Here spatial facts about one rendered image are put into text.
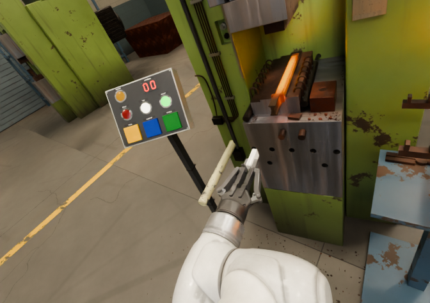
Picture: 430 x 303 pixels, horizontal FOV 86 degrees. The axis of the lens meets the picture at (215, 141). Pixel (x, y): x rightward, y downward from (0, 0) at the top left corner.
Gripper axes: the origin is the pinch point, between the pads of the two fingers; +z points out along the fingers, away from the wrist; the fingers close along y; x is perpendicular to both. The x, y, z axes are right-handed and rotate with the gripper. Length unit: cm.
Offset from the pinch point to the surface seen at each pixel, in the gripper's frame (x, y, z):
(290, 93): -0.6, 4.0, 37.4
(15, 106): -61, -766, 200
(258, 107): -4.7, -9.5, 35.0
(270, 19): 28.4, 2.4, 35.0
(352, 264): -100, 27, 20
